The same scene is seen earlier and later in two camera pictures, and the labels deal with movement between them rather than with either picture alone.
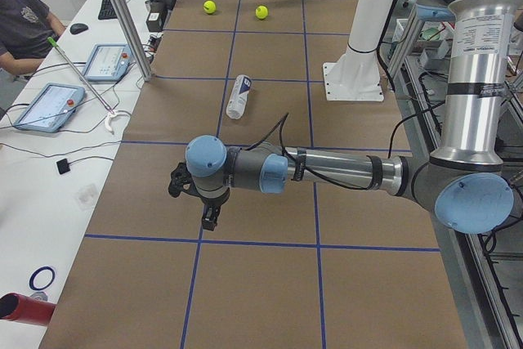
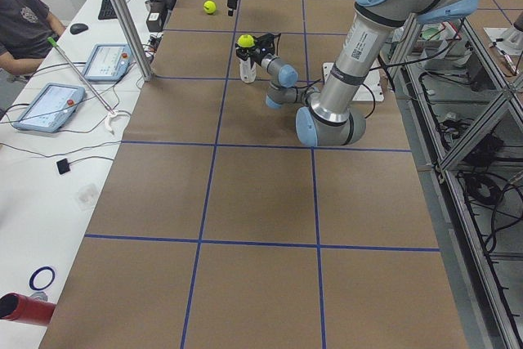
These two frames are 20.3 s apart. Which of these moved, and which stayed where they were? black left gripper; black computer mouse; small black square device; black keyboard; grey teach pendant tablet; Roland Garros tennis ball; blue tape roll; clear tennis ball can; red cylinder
Moved: Roland Garros tennis ball; black left gripper; clear tennis ball can
Stayed: small black square device; black computer mouse; black keyboard; grey teach pendant tablet; red cylinder; blue tape roll
